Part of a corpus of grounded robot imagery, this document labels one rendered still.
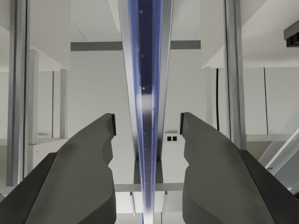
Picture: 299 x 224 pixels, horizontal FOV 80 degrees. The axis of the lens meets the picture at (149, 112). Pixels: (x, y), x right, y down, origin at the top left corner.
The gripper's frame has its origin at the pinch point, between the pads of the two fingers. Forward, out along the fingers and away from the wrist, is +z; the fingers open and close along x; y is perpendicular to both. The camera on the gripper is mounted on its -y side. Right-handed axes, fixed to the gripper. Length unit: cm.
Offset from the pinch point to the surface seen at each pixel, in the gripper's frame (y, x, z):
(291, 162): 21.8, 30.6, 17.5
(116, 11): -6.4, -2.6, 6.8
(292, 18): -5, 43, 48
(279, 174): 26.9, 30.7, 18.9
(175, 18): -5.8, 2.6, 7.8
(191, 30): 7, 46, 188
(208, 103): 36, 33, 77
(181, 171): 146, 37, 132
